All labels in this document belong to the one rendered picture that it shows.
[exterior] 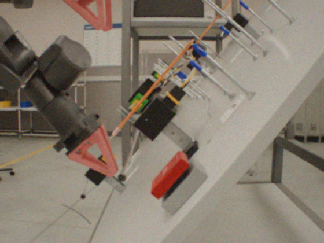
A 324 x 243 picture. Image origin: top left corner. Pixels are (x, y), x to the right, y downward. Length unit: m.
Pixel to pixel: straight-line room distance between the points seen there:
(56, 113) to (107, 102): 7.92
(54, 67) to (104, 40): 7.97
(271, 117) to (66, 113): 0.35
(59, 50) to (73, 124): 0.12
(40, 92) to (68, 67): 0.07
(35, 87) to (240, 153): 0.37
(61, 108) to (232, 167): 0.33
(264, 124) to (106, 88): 8.19
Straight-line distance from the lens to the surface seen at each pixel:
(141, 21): 1.65
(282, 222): 1.18
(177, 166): 0.41
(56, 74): 0.61
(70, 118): 0.63
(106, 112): 8.56
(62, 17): 9.00
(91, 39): 8.65
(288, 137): 1.45
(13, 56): 0.63
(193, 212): 0.39
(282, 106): 0.38
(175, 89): 0.61
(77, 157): 0.64
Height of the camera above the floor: 1.20
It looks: 6 degrees down
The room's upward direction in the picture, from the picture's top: straight up
